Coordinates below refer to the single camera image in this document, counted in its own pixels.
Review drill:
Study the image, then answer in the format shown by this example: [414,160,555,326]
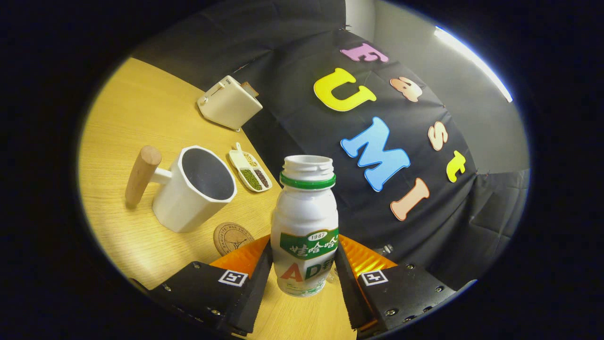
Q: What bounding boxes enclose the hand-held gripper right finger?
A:
[334,235,457,337]

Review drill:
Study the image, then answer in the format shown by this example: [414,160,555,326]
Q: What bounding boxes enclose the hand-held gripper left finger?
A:
[150,235,274,337]

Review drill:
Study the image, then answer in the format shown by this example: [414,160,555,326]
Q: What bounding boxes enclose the round cork coaster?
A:
[213,222,255,256]

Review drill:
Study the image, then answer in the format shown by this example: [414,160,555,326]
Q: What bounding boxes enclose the white juice bottle green label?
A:
[270,155,339,298]

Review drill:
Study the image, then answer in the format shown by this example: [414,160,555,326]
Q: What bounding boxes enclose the white cup wooden handle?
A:
[125,145,238,233]

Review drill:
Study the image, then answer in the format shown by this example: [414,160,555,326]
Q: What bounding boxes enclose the white divided dish with beans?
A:
[229,143,273,193]

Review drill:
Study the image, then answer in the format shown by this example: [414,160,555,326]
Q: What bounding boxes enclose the cream toaster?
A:
[197,75,263,131]

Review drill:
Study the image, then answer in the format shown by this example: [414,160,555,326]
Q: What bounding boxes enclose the wooden table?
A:
[78,58,359,340]

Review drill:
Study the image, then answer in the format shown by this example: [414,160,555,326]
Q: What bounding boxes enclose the black backdrop cloth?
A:
[132,0,529,291]

